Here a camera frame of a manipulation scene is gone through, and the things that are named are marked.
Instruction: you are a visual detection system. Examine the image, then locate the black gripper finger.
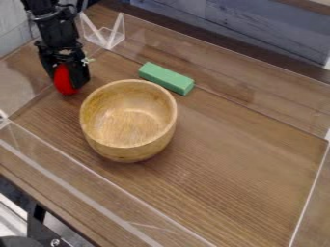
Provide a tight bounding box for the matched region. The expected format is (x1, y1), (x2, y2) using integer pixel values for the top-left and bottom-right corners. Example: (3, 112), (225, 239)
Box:
(64, 52), (91, 89)
(38, 49), (56, 79)

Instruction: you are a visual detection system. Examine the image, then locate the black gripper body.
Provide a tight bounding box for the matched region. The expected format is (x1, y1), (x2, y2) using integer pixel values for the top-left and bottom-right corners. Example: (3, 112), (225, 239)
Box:
(32, 9), (85, 63)

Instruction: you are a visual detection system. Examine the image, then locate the red plush fruit green stem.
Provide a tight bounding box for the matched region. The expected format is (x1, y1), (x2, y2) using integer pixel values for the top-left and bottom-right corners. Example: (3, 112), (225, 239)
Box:
(54, 62), (83, 96)

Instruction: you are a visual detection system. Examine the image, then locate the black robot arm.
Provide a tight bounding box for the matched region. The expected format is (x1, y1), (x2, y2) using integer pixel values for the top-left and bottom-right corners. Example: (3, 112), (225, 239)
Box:
(20, 0), (91, 95)

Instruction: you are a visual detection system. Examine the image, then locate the clear acrylic stand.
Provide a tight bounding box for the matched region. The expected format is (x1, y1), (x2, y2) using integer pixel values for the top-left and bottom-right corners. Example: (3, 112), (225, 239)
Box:
(81, 13), (126, 50)

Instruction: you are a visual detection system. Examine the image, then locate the green rectangular block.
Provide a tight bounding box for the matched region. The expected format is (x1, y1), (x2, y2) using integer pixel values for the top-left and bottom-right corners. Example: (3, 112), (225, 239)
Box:
(138, 62), (195, 96)

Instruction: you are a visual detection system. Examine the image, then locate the wooden bowl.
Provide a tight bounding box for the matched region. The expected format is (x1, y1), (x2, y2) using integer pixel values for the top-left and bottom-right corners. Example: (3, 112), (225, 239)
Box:
(81, 79), (178, 163)

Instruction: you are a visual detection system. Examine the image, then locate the clear acrylic tray wall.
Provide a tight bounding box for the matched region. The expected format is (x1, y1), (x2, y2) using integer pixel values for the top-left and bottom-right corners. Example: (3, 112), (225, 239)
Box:
(0, 112), (215, 247)

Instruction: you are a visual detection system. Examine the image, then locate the black table leg frame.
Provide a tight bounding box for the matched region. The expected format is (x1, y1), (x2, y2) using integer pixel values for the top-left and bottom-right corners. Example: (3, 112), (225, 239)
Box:
(27, 204), (74, 247)

